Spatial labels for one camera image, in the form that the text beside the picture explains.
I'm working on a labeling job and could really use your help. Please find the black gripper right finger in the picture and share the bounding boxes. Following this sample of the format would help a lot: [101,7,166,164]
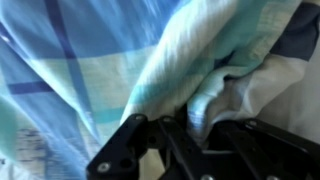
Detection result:
[206,118,320,180]

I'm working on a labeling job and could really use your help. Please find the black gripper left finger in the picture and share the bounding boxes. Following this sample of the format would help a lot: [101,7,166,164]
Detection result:
[85,113,214,180]

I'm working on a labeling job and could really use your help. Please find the blue plaid duvet cover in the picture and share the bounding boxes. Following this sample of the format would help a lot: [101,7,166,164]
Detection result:
[0,0,320,180]

